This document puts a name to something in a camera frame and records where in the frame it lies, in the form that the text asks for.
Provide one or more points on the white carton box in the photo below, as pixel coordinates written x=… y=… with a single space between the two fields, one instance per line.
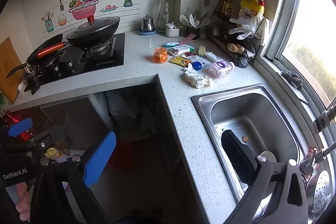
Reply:
x=181 y=50

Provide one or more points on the crumpled white tissue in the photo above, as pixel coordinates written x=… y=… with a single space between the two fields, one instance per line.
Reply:
x=197 y=79

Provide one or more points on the ginger root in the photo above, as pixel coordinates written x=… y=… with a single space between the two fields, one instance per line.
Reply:
x=235 y=47

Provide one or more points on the white ceramic jar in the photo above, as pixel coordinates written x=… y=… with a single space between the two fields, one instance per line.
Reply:
x=172 y=31

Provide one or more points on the red bucket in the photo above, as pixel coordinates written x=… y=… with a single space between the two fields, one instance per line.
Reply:
x=123 y=155

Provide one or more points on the black round suction hook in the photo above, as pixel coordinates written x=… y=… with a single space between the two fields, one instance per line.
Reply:
x=243 y=61

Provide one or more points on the yellowish scrub brush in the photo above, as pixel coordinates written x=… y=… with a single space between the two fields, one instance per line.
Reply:
x=202 y=50

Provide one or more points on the black gas stove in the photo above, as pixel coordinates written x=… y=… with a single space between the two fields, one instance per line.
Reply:
x=105 y=58

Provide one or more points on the dark utensil holder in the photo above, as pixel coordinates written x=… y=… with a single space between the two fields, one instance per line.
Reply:
x=191 y=31

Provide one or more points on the blue bottle cap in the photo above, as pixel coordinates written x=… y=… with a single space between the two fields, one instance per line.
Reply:
x=197 y=66

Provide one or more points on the person's left hand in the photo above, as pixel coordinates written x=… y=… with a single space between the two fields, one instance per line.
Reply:
x=23 y=203

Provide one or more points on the wooden cutting board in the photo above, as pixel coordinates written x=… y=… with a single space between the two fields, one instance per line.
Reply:
x=9 y=69

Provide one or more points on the yellow seasoning box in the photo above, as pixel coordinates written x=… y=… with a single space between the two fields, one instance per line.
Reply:
x=229 y=7

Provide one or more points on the black frying pan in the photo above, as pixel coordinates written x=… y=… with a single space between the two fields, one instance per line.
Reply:
x=32 y=57

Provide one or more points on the window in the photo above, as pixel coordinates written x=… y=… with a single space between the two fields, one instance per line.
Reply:
x=309 y=16

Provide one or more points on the steel strainer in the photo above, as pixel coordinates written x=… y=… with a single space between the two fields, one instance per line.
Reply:
x=320 y=192

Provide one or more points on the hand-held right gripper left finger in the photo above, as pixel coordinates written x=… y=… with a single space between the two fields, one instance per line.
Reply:
x=99 y=161

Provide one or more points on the pink plastic wrapper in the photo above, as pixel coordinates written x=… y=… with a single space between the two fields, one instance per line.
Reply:
x=190 y=36

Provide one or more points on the pink plastic bottle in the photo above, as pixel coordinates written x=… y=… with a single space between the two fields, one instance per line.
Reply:
x=219 y=69

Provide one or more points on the small yellow packet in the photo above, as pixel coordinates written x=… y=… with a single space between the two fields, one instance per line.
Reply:
x=51 y=153

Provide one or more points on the white printed pouch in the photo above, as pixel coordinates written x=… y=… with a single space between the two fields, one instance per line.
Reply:
x=200 y=58

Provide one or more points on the large white sack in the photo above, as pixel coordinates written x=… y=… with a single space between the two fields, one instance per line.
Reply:
x=123 y=108

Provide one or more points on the clear plastic glove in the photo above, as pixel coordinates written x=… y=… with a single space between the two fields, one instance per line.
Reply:
x=246 y=28

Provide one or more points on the glass decanter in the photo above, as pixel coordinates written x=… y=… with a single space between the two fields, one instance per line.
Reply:
x=164 y=14

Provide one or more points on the chrome faucet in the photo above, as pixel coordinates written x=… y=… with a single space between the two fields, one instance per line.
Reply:
x=324 y=119

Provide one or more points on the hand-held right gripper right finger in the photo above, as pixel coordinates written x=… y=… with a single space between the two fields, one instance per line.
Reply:
x=239 y=158

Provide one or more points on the dark steel wool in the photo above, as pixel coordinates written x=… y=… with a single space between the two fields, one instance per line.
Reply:
x=291 y=77

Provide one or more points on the orange plastic cup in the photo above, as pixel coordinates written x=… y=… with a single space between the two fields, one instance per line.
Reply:
x=160 y=57

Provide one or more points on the blue saucer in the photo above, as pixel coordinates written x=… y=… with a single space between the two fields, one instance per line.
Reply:
x=147 y=33

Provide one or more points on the red shiny bag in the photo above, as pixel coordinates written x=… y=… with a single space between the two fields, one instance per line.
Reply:
x=11 y=116

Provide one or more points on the yellow yeast packet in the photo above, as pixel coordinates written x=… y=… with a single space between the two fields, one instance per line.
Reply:
x=179 y=60

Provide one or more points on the yellow detergent bottle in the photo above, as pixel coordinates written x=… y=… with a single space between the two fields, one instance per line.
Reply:
x=249 y=7

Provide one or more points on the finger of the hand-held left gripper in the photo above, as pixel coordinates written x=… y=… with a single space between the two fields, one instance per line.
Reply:
x=19 y=127
x=31 y=144

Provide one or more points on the steel oil pot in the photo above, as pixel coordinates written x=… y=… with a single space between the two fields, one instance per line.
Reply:
x=147 y=24

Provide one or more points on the stainless steel sink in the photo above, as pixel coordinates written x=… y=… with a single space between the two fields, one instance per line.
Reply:
x=262 y=119

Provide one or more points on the blue and white packet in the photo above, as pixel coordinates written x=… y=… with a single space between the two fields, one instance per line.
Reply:
x=172 y=43

